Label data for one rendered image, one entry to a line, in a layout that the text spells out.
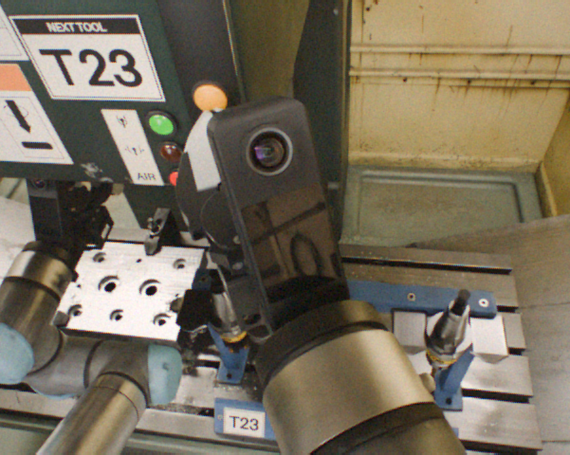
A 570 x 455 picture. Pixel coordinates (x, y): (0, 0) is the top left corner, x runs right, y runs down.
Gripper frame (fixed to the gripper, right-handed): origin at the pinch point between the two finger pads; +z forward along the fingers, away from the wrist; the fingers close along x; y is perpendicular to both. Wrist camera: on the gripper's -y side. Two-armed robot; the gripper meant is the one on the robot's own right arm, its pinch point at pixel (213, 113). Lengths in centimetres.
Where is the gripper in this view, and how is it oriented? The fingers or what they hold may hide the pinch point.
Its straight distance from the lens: 37.0
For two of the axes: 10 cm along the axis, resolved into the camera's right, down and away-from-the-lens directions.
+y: 0.8, 6.3, 7.7
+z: -3.6, -7.0, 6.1
